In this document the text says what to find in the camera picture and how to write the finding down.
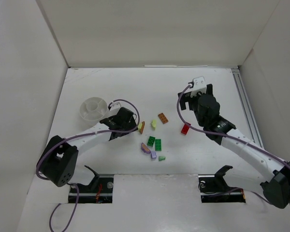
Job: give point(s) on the white round divided container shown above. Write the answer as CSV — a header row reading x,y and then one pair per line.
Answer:
x,y
93,109

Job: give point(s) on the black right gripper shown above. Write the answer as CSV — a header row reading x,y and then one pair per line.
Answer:
x,y
187,98

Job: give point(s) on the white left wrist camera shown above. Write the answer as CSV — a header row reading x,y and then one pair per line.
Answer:
x,y
114,106

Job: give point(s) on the yellow lego piece right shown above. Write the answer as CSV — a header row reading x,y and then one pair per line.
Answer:
x,y
154,124

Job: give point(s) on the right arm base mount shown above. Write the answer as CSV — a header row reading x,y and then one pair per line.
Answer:
x,y
214,189

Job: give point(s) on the orange flat lego brick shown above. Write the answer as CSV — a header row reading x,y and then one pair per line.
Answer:
x,y
163,118

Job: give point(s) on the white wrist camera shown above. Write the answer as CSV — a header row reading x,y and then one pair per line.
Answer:
x,y
114,106
199,85

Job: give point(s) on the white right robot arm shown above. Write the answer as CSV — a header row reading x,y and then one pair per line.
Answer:
x,y
274,184

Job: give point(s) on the red lego brick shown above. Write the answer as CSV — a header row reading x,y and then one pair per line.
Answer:
x,y
185,129

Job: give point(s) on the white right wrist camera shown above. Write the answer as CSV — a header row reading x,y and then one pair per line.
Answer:
x,y
199,85

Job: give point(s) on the lilac small lego brick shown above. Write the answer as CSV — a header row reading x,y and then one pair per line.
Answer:
x,y
153,155

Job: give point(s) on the purple arched lego piece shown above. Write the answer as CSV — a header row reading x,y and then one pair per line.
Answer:
x,y
145,149

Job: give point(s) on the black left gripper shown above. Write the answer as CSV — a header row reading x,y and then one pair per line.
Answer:
x,y
129,118

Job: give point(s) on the aluminium rail right side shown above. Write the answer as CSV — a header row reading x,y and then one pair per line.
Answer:
x,y
252,125

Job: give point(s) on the green square lego brick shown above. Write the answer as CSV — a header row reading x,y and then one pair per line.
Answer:
x,y
151,141

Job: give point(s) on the green long lego brick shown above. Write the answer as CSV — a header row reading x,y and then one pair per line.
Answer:
x,y
158,145

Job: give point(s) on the brown curved lego piece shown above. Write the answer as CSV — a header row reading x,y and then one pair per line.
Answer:
x,y
142,127

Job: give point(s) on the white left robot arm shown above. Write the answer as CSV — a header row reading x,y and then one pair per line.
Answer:
x,y
58,160

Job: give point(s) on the light green lego slope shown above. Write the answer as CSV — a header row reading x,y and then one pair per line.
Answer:
x,y
162,158

